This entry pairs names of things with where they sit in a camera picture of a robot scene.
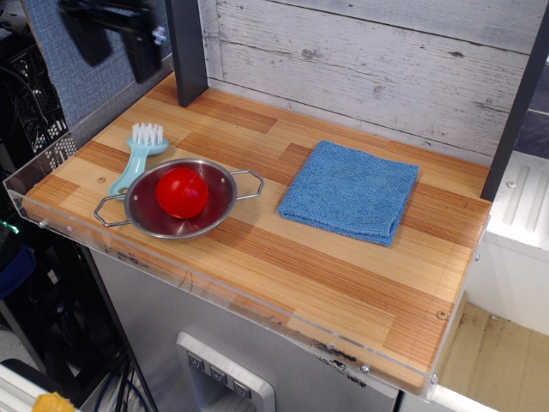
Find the clear acrylic table guard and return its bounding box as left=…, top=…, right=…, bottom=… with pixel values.
left=6, top=76, right=490, bottom=397

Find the grey button dispenser panel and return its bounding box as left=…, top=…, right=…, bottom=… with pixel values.
left=176, top=331, right=276, bottom=411

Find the blue folded cloth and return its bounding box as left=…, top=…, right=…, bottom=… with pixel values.
left=278, top=141, right=419, bottom=246

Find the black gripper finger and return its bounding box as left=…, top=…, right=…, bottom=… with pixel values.
left=122, top=31, right=161, bottom=84
left=67, top=17, right=112, bottom=67

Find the steel bowl with wire handles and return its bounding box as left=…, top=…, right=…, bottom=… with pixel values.
left=94, top=158, right=264, bottom=240

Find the stainless steel cabinet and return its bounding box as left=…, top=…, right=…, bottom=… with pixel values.
left=91, top=251, right=400, bottom=411

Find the black plastic crate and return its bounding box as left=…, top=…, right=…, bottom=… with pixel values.
left=1, top=34, right=68, bottom=156

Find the white plastic unit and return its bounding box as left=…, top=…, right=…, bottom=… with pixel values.
left=464, top=151, right=548, bottom=335

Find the dark grey right post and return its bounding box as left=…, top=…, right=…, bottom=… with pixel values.
left=480, top=5, right=548, bottom=202

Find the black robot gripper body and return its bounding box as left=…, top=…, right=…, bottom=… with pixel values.
left=58, top=1, right=167, bottom=45

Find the dark grey left post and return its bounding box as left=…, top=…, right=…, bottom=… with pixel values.
left=166, top=0, right=208, bottom=107

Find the dark grey post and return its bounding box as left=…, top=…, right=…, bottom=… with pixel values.
left=166, top=0, right=208, bottom=107
left=480, top=5, right=548, bottom=202

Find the red ball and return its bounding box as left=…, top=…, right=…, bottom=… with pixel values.
left=155, top=167, right=209, bottom=219

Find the light blue dish brush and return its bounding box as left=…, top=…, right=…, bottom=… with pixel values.
left=108, top=123, right=169, bottom=196

